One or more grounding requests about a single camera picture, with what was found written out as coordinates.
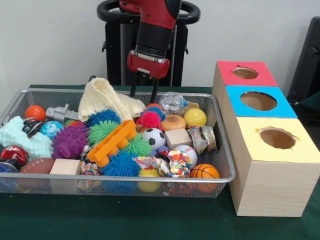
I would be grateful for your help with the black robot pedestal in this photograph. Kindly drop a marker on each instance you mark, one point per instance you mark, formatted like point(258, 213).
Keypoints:
point(120, 55)

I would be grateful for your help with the clear shallow mesh bin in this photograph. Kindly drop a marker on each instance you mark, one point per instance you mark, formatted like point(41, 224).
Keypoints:
point(65, 190)

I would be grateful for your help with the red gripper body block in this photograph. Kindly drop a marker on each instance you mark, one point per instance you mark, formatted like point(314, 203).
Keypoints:
point(148, 66)

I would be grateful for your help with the purple spiky ball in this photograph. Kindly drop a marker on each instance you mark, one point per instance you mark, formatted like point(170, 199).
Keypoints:
point(69, 141)

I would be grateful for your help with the small orange basketball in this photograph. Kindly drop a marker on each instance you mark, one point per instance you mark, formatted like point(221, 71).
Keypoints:
point(204, 172)

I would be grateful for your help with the dark green table cloth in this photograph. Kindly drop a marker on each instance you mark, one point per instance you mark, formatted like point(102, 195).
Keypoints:
point(150, 220)

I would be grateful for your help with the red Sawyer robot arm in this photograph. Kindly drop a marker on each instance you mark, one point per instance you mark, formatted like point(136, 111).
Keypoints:
point(155, 22)

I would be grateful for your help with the crushed clear plastic bottle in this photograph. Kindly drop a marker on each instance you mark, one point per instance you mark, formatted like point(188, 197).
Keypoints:
point(172, 102)

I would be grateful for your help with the green spiky ball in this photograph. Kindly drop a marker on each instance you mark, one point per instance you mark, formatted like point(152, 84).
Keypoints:
point(136, 146)
point(101, 131)

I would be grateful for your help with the red orange ball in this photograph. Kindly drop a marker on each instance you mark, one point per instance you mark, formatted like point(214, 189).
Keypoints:
point(34, 112)

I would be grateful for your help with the yellow green ball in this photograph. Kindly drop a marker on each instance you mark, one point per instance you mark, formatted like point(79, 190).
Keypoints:
point(194, 118)

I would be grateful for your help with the cream knitted cloth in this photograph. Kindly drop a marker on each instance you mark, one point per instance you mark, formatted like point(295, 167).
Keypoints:
point(102, 97)

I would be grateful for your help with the wooden box three holes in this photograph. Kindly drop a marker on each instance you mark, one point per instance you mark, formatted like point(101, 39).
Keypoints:
point(270, 180)

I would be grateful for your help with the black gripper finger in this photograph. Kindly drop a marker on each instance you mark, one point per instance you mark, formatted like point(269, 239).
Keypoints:
point(134, 85)
point(154, 91)

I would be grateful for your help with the small black white soccer ball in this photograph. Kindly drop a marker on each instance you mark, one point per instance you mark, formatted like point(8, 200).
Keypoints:
point(153, 138)

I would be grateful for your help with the orange toy brick round studs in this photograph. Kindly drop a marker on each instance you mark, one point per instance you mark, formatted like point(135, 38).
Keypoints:
point(111, 143)

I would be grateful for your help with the blue spiky ball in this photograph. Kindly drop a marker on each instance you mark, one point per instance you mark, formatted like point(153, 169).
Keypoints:
point(120, 164)

